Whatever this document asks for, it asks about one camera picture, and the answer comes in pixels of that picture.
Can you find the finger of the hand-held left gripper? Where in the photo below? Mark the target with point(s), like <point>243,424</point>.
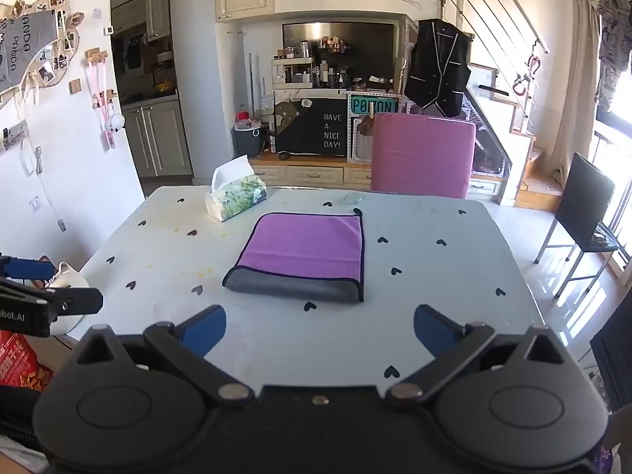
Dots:
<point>29,269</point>
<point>79,301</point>

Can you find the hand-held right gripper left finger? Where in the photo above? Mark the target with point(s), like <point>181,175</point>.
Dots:
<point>205,330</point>

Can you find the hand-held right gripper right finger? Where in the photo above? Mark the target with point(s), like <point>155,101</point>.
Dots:
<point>434,330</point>

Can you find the purple and grey towel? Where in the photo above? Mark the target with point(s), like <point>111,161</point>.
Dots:
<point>306,247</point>

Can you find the white cat-shaped bowl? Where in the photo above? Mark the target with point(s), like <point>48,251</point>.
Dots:
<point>69,281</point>

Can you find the red snack packet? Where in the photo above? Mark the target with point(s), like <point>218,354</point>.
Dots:
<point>17,360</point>

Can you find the heart print tablecloth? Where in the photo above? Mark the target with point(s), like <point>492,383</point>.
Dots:
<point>444,276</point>

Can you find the floral tissue box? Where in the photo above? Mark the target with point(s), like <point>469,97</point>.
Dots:
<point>237,197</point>

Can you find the small glass dish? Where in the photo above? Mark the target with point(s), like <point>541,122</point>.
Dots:
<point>353,198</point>

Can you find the pink chair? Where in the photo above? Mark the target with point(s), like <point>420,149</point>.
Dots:
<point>422,155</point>

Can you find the cream kitchen cabinet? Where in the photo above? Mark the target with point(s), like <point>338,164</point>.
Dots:
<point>155,140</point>

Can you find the dark ribbed cloth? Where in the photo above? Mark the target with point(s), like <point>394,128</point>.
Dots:
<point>614,355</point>

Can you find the wooden drawer cabinet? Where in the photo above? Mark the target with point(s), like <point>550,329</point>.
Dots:
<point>316,173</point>

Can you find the grey bin with red lid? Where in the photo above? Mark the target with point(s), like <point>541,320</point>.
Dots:
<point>248,139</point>

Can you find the black chair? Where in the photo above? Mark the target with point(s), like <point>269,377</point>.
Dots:
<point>585,197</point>

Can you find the black chalkboard sign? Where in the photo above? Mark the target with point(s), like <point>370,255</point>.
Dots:
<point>321,131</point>

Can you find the teal letter sign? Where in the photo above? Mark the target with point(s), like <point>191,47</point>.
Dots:
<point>374,106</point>

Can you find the black vest with white trim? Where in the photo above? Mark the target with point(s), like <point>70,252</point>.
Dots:
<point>439,66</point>

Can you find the white shelf rack with bottles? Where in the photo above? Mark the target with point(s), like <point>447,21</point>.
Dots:
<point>294,71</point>

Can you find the beige curtain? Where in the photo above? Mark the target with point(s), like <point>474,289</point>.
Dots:
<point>575,84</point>

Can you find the metal stair railing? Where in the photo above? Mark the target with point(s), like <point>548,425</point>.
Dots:
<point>493,5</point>

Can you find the hanging patterned garment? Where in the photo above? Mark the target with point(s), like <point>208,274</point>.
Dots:
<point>612,44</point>

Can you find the wall photo board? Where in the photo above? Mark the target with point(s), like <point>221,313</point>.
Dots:
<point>34,49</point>

